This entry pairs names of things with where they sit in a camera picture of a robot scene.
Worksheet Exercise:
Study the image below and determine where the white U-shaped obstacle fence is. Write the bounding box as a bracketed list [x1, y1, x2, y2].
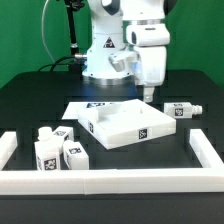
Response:
[0, 131, 224, 195]

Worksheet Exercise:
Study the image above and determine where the white sheet with tags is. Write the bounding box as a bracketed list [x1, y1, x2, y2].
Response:
[62, 102, 111, 120]

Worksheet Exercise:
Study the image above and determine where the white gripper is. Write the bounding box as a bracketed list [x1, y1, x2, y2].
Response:
[126, 24, 170, 102]

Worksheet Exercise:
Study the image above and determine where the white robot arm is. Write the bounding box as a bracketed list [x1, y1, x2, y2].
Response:
[83, 0, 170, 102]

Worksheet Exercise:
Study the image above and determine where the black cable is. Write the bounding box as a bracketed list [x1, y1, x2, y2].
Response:
[37, 55, 78, 73]

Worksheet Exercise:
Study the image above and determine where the white cable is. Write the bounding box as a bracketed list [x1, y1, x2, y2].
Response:
[41, 0, 56, 64]

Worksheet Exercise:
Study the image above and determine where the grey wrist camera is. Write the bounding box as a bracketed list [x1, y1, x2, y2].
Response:
[108, 50, 136, 72]

